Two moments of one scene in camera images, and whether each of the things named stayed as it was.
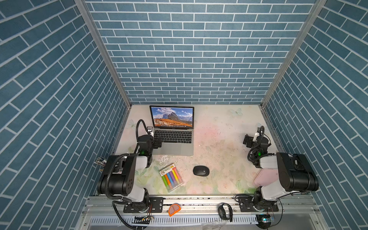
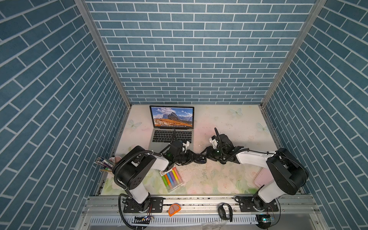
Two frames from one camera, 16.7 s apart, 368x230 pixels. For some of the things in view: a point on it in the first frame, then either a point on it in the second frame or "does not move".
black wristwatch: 222,213 does not move
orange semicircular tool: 174,209 does not move
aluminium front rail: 295,212 does not move
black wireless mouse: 201,170 to 200,159
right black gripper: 250,141 to 209,154
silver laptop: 175,125 does not move
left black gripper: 155,142 to 189,156
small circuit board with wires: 144,220 does not move
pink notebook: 266,176 does not move
